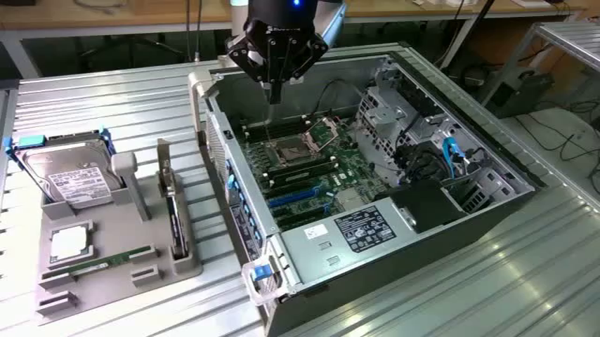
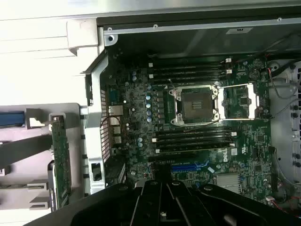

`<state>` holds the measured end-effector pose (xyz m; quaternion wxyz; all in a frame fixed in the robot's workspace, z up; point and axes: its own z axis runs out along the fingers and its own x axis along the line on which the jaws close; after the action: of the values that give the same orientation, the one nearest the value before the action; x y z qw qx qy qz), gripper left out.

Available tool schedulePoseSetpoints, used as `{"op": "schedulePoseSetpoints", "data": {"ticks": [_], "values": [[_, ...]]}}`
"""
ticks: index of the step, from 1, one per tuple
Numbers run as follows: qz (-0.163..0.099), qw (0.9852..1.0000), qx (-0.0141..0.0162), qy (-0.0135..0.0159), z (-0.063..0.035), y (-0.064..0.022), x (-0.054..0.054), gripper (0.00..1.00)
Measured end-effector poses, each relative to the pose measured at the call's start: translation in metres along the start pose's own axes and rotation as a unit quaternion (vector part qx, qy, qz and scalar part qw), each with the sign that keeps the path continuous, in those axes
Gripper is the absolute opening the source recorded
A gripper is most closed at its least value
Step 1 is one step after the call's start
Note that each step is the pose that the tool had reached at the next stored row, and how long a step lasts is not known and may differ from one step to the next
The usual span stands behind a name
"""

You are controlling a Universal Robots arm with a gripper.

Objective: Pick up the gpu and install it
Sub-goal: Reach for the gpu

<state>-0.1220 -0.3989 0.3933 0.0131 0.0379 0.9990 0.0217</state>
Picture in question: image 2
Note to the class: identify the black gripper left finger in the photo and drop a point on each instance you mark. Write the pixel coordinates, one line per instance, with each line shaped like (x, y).
(113, 207)

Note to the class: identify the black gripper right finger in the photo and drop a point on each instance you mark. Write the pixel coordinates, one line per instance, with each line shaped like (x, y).
(211, 207)

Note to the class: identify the silver chipset heatsink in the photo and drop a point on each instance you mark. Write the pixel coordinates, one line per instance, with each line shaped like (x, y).
(228, 183)

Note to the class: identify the blue expansion slot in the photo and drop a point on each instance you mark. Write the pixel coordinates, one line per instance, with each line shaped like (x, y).
(184, 167)

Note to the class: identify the black RAM slot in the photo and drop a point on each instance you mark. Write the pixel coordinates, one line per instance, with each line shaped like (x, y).
(188, 79)
(195, 138)
(195, 132)
(188, 68)
(188, 74)
(195, 143)
(188, 61)

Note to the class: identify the silver USB port block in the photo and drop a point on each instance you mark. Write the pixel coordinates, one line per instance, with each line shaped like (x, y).
(117, 139)
(117, 130)
(115, 120)

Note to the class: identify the green motherboard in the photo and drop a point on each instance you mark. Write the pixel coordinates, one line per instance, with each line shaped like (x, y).
(247, 146)

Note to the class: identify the grey metal PC case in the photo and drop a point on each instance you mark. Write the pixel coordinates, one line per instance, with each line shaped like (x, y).
(94, 131)

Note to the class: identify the silver ethernet port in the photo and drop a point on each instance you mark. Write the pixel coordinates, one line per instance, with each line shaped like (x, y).
(115, 110)

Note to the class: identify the grey parts rack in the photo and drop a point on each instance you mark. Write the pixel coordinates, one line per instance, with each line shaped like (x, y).
(75, 117)

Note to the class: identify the CPU socket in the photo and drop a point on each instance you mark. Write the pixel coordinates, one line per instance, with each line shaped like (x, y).
(195, 106)

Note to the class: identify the silver socket cover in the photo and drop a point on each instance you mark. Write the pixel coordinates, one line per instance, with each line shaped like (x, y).
(252, 101)

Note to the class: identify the grey case locating block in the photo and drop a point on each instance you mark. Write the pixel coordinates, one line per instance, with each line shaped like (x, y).
(82, 35)

